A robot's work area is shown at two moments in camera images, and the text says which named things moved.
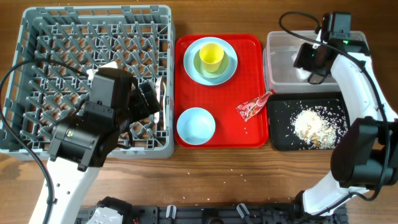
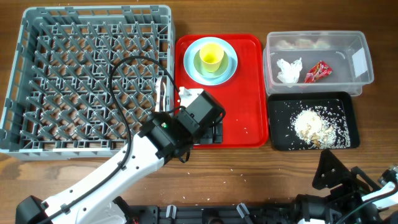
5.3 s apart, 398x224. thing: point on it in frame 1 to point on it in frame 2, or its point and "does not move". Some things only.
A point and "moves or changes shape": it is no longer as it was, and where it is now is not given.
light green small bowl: [199, 67] does not move
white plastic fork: [164, 89] does not move
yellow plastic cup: [211, 55] does not move
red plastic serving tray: [221, 100] does not move
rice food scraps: [319, 126] does not move
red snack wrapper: [250, 108] moves or changes shape
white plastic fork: [158, 95] does not move
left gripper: [141, 111] to [208, 135]
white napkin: [301, 73] to [290, 73]
